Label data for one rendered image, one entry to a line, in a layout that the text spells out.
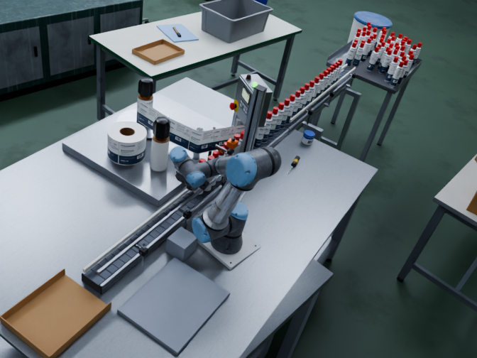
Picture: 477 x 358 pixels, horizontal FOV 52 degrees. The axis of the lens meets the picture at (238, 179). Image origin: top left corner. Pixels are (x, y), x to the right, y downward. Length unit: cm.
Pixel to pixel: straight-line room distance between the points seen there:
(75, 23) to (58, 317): 331
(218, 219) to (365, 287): 177
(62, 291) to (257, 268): 83
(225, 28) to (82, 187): 223
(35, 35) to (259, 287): 323
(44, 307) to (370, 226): 269
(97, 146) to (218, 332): 125
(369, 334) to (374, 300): 29
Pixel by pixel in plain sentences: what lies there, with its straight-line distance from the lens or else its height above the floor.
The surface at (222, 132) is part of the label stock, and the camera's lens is 267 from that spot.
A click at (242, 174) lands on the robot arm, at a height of 143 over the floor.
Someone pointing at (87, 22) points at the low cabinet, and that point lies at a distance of 492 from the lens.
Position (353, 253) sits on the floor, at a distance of 374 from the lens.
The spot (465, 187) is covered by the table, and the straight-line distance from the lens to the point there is 344.
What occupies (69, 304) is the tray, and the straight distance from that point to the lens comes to 207.
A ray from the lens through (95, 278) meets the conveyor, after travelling 208.
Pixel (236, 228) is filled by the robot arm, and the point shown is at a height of 101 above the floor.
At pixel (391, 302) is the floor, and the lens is 355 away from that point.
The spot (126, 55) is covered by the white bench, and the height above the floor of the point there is 80.
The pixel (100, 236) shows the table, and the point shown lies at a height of 83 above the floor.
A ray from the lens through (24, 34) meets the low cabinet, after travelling 463.
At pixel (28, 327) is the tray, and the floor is 83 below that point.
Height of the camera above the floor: 249
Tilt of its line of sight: 38 degrees down
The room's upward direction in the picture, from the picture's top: 13 degrees clockwise
